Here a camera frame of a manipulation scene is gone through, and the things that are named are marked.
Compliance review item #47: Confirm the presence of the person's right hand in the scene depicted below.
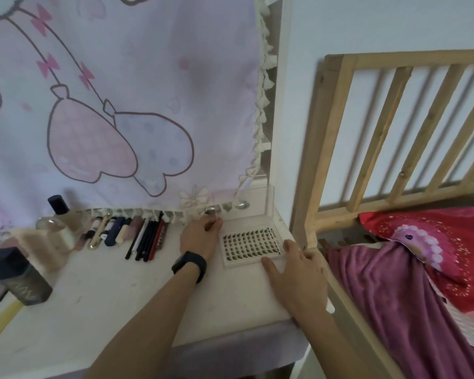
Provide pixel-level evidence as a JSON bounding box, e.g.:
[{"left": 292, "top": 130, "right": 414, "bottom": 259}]
[{"left": 260, "top": 239, "right": 331, "bottom": 318}]

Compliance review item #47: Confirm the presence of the person's left hand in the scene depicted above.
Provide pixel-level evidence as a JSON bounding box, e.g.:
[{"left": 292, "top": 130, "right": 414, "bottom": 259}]
[{"left": 179, "top": 216, "right": 225, "bottom": 265}]

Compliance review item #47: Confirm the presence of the red makeup pencil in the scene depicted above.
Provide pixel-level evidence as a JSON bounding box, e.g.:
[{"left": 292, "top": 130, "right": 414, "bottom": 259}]
[{"left": 146, "top": 215, "right": 170, "bottom": 262}]

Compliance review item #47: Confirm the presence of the false eyelash tray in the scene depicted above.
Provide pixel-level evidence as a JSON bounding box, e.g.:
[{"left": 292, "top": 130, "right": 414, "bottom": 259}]
[{"left": 219, "top": 220, "right": 287, "bottom": 269}]

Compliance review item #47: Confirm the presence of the long black makeup pencil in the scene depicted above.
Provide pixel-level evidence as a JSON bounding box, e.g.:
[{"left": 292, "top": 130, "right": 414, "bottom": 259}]
[{"left": 140, "top": 216, "right": 161, "bottom": 262}]

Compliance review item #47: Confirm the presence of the beige tube black cap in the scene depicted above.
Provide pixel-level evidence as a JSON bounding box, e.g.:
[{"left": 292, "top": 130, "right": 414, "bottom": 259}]
[{"left": 115, "top": 217, "right": 133, "bottom": 244}]

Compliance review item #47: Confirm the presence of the navy cosmetic tube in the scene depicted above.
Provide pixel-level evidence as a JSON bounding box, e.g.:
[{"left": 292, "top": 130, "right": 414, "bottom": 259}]
[{"left": 104, "top": 216, "right": 126, "bottom": 247}]

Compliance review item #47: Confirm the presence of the purple drawer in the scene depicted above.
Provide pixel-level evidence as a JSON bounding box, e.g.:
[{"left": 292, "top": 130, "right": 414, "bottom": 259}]
[{"left": 43, "top": 317, "right": 313, "bottom": 379}]

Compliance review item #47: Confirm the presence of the small pale tube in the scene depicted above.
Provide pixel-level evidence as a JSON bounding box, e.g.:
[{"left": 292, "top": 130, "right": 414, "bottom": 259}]
[{"left": 85, "top": 216, "right": 103, "bottom": 241}]

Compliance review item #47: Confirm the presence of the dark square foundation bottle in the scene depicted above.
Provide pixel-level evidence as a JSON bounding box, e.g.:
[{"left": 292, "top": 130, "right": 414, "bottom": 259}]
[{"left": 0, "top": 246, "right": 54, "bottom": 307}]

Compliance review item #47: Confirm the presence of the person's left forearm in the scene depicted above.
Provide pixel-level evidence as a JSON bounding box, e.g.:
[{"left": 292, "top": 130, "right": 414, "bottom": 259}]
[{"left": 83, "top": 264, "right": 200, "bottom": 379}]

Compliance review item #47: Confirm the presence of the person's right forearm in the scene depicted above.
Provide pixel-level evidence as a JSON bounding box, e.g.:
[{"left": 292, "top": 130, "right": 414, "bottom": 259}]
[{"left": 296, "top": 307, "right": 376, "bottom": 379}]

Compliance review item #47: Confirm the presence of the white dressing table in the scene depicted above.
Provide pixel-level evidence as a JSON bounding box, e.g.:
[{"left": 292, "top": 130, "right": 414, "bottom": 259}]
[{"left": 0, "top": 0, "right": 337, "bottom": 379}]

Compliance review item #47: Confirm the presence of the black smartwatch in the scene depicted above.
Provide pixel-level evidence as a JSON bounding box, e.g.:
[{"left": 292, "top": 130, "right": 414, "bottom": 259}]
[{"left": 171, "top": 250, "right": 208, "bottom": 285}]

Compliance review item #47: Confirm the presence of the purple bed sheet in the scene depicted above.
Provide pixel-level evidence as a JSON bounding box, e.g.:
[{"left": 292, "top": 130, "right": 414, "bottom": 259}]
[{"left": 325, "top": 240, "right": 474, "bottom": 379}]

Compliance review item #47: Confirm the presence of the red floral pillow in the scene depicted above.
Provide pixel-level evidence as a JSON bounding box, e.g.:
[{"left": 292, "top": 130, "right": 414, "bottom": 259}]
[{"left": 358, "top": 205, "right": 474, "bottom": 314}]

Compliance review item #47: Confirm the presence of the pink cartoon cloth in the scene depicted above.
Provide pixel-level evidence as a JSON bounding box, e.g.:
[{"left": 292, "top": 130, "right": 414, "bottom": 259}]
[{"left": 0, "top": 0, "right": 271, "bottom": 233}]

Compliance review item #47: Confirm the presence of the pink patterned paper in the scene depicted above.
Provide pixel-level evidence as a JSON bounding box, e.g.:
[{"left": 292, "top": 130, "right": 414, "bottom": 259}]
[{"left": 426, "top": 268, "right": 474, "bottom": 352}]

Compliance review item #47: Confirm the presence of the wooden bed frame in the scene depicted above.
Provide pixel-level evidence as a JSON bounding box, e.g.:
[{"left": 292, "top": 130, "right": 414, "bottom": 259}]
[{"left": 290, "top": 49, "right": 474, "bottom": 379}]

